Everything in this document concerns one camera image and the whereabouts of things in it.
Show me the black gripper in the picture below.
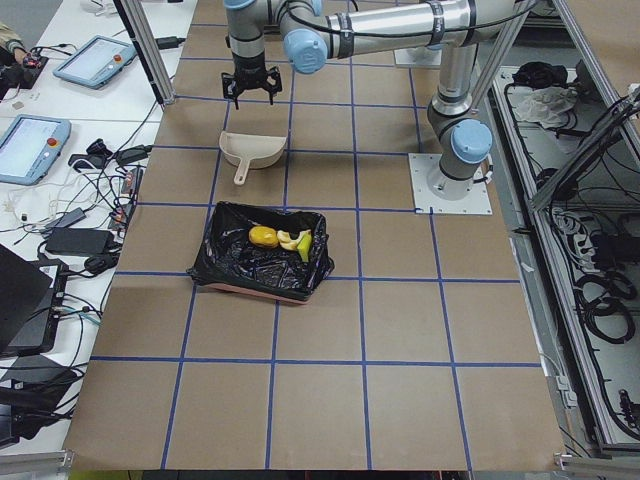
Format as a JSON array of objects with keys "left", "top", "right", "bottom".
[{"left": 221, "top": 54, "right": 281, "bottom": 110}]

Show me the yellow toy potato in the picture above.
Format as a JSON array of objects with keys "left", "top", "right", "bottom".
[{"left": 248, "top": 225, "right": 279, "bottom": 249}]

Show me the pale melon slice toy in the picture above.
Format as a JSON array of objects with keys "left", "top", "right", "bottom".
[{"left": 276, "top": 229, "right": 311, "bottom": 251}]

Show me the yellow green sponge piece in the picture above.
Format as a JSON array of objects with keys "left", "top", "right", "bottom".
[{"left": 296, "top": 232, "right": 313, "bottom": 263}]

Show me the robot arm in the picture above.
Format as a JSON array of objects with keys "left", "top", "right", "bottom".
[{"left": 221, "top": 0, "right": 528, "bottom": 185}]

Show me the bin with black bag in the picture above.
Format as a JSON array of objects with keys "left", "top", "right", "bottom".
[{"left": 187, "top": 202, "right": 334, "bottom": 303}]

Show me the teach pendant upper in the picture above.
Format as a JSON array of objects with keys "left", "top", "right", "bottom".
[{"left": 53, "top": 35, "right": 137, "bottom": 89}]

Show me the teach pendant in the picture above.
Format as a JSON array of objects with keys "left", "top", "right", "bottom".
[
  {"left": 1, "top": 114, "right": 71, "bottom": 186},
  {"left": 53, "top": 35, "right": 137, "bottom": 89}
]

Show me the teach pendant lower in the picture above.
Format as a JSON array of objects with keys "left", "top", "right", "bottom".
[{"left": 1, "top": 114, "right": 71, "bottom": 186}]

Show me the black power adapter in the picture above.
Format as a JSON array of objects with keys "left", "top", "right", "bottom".
[{"left": 45, "top": 228, "right": 114, "bottom": 256}]

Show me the black laptop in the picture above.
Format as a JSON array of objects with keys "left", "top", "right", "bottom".
[{"left": 1, "top": 247, "right": 69, "bottom": 358}]

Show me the aluminium frame post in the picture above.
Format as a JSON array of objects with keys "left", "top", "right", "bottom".
[{"left": 113, "top": 0, "right": 175, "bottom": 106}]

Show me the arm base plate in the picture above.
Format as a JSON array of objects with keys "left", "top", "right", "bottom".
[
  {"left": 408, "top": 153, "right": 493, "bottom": 216},
  {"left": 394, "top": 47, "right": 442, "bottom": 69}
]

